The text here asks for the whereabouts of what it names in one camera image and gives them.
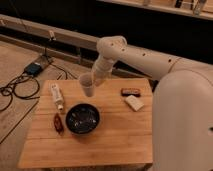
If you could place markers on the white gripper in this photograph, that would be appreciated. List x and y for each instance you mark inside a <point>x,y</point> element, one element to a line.
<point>99,76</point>

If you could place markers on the white ceramic cup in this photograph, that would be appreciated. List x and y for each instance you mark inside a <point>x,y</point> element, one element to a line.
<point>86,82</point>

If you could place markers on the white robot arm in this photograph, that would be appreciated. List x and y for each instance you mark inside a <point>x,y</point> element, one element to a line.
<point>113,49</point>

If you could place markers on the dark brown rectangular bar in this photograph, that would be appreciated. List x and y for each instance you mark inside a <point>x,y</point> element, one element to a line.
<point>130,91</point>

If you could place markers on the white plastic bottle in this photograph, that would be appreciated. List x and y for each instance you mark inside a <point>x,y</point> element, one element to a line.
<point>57,96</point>

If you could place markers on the black bowl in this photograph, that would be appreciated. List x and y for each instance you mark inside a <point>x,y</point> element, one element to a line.
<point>82,118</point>

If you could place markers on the wooden table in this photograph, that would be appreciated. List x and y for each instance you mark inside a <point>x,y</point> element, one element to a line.
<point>123,136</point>

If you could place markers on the black power adapter box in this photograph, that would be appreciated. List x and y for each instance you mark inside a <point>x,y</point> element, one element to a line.
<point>33,69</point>

